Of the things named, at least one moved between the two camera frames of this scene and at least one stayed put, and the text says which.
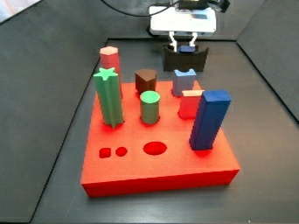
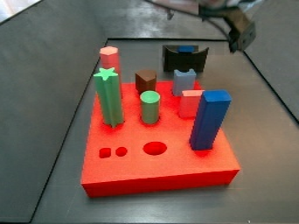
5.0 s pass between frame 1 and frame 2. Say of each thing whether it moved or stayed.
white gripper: moved
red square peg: stayed
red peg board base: stayed
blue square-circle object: stayed
